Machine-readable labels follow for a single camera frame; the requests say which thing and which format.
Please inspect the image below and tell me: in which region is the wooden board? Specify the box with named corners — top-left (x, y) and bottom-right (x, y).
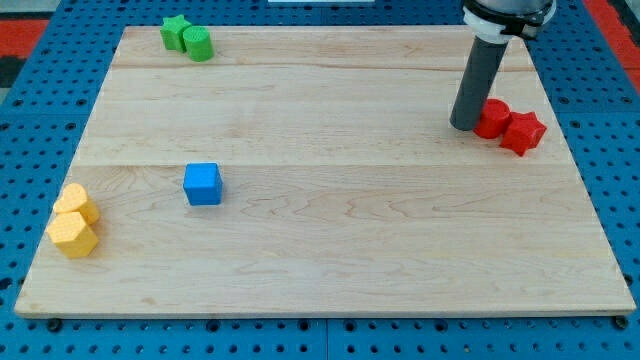
top-left (15, 26), bottom-right (636, 319)

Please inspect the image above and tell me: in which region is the blue cube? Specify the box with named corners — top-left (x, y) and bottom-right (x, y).
top-left (183, 163), bottom-right (223, 206)

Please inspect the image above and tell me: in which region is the green cylinder block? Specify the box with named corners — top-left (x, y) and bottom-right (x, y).
top-left (183, 26), bottom-right (215, 62)

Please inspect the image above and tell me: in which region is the red cylinder block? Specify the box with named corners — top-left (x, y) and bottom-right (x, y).
top-left (473, 98), bottom-right (511, 139)

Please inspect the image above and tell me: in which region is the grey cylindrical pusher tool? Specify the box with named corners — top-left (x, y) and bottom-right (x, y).
top-left (449, 37), bottom-right (507, 131)

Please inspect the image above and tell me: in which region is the green star block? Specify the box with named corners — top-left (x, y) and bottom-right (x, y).
top-left (160, 15), bottom-right (192, 53)

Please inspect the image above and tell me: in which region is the red star block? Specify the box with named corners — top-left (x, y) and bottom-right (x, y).
top-left (500, 112), bottom-right (547, 157)

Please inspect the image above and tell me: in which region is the yellow heart block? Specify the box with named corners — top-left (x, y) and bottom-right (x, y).
top-left (53, 183), bottom-right (100, 225)

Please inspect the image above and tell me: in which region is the yellow hexagon block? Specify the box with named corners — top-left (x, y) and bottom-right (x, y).
top-left (45, 212), bottom-right (99, 259)

